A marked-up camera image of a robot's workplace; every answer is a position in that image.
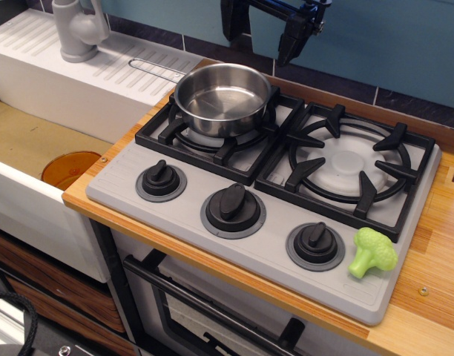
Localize grey toy stove top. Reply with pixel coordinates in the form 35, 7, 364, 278
86, 90, 441, 325

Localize black right stove knob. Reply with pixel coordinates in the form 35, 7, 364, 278
286, 222, 346, 272

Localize black braided cable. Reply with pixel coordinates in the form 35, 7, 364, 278
0, 290, 39, 353

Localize stainless steel pot with handle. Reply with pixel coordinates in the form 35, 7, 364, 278
128, 58, 272, 138

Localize black middle stove knob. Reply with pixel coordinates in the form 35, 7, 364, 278
200, 183, 266, 240

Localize black right burner grate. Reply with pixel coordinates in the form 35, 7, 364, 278
255, 103, 441, 243

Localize oven door with black handle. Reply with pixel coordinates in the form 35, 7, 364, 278
113, 232, 372, 355

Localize black left stove knob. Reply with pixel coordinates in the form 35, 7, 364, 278
136, 159, 187, 203

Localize grey toy faucet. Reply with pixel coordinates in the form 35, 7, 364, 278
52, 0, 110, 63

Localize wooden drawer fronts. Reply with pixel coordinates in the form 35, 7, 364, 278
0, 230, 136, 355

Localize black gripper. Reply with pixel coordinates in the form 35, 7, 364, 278
220, 0, 332, 67

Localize green toy cauliflower floret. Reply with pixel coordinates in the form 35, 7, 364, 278
348, 227, 398, 279

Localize black left burner grate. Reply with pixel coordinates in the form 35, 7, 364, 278
135, 86, 306, 185

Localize black stove knob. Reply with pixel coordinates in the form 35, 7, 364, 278
136, 159, 187, 203
286, 222, 346, 272
200, 183, 266, 240

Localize black burner grate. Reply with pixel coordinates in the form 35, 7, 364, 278
255, 103, 441, 243
135, 86, 306, 185

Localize white toy sink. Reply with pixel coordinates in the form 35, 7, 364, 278
0, 10, 200, 283

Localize orange plastic plate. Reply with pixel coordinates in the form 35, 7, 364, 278
41, 151, 101, 191

